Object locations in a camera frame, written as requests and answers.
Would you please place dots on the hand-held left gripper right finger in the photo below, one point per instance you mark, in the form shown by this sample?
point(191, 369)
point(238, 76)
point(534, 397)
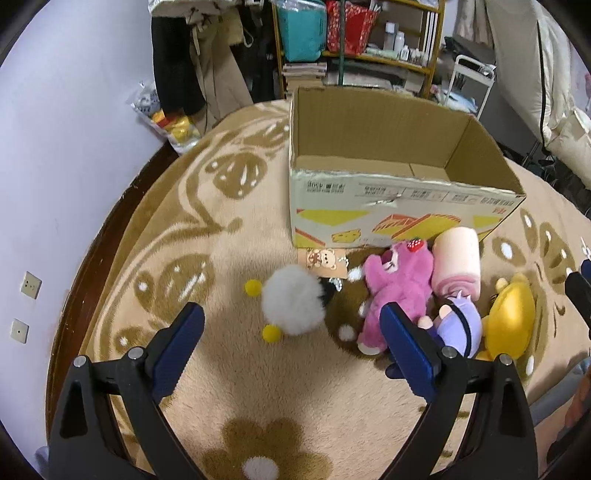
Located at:
point(411, 353)

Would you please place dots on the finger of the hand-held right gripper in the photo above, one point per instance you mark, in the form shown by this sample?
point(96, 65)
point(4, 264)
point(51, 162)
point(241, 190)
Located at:
point(580, 288)

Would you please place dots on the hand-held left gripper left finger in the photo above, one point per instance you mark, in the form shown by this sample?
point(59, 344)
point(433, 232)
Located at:
point(180, 344)

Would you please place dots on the pink bear plush toy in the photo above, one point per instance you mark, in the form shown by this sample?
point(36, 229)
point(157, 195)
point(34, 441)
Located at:
point(397, 286)

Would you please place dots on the yellow plush toy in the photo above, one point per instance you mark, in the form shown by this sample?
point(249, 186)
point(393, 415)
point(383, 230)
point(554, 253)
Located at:
point(510, 318)

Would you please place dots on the pink roll cake plush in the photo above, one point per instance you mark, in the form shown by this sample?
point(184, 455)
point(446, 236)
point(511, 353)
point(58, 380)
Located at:
point(457, 258)

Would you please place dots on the white fluffy plush toy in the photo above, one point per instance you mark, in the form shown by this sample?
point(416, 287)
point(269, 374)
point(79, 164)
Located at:
point(291, 300)

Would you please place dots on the cardboard box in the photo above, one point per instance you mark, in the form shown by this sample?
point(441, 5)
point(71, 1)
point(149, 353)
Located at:
point(369, 203)

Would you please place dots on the purple-haired plush doll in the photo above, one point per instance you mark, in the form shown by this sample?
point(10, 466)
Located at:
point(457, 325)

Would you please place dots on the beige flower-patterned blanket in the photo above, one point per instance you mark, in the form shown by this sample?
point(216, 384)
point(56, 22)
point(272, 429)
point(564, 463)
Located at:
point(231, 369)

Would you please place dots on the clear plastic bag of toys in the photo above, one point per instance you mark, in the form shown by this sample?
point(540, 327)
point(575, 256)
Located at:
point(173, 124)

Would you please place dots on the white rolling cart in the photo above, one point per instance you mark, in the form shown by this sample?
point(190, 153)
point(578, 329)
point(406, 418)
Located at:
point(468, 85)

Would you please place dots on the beige hanging coat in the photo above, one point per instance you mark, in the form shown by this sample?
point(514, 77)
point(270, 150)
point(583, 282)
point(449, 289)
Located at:
point(221, 74)

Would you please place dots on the wooden shelf rack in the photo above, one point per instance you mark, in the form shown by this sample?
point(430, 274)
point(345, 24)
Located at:
point(415, 64)

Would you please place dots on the black hanging pants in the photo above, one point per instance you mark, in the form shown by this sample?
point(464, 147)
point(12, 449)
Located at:
point(175, 64)

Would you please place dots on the stack of old books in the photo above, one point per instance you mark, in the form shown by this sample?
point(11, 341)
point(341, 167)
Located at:
point(304, 76)

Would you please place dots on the group of cosmetic bottles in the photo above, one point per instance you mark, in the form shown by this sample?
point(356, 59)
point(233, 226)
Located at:
point(404, 48)

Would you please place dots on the green pole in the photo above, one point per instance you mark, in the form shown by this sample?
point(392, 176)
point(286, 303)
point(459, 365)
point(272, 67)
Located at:
point(341, 55)

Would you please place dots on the red patterned gift bag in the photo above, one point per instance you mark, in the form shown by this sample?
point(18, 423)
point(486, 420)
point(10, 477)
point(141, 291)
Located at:
point(351, 27)

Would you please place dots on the teal shopping bag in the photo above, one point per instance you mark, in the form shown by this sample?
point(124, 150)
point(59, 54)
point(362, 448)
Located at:
point(300, 32)

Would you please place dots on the dark wooden bed frame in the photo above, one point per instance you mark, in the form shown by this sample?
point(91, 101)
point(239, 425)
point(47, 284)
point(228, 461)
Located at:
point(99, 240)

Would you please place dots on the white wall socket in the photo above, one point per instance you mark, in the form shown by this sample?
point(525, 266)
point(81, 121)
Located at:
point(30, 285)
point(19, 331)

